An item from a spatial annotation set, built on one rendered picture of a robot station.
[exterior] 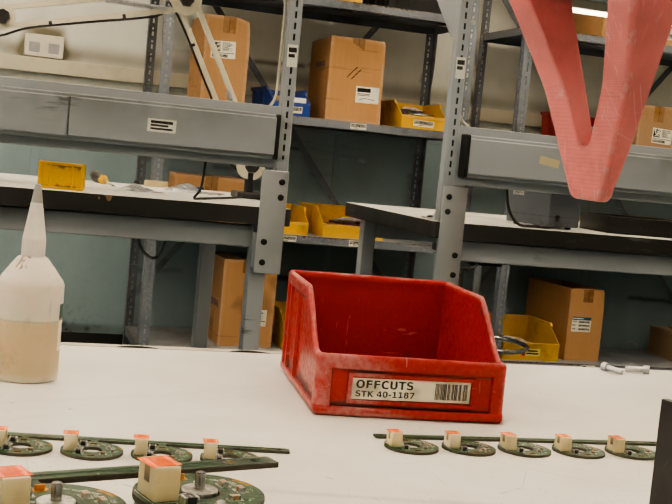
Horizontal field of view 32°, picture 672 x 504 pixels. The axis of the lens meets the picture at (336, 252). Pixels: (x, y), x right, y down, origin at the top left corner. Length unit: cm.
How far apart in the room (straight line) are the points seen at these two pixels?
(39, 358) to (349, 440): 17
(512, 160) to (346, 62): 175
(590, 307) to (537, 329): 25
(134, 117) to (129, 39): 217
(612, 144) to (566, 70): 3
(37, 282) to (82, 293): 411
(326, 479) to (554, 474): 11
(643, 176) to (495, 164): 40
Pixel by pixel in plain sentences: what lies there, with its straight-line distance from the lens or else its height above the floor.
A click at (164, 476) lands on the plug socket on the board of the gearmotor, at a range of 22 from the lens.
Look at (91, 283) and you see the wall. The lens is 470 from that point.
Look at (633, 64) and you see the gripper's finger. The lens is 31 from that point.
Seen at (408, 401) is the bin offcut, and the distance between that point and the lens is 59.
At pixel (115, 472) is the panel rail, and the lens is 24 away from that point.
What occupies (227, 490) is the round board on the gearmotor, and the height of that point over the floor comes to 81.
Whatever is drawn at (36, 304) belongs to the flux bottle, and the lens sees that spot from 60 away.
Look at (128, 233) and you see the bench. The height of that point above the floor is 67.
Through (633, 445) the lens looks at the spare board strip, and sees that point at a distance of 60.
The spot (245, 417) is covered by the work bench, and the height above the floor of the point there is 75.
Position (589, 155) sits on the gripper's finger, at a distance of 33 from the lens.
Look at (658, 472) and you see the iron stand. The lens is 36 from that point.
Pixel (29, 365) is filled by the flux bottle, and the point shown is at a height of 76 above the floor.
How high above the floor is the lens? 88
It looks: 5 degrees down
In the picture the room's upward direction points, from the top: 5 degrees clockwise
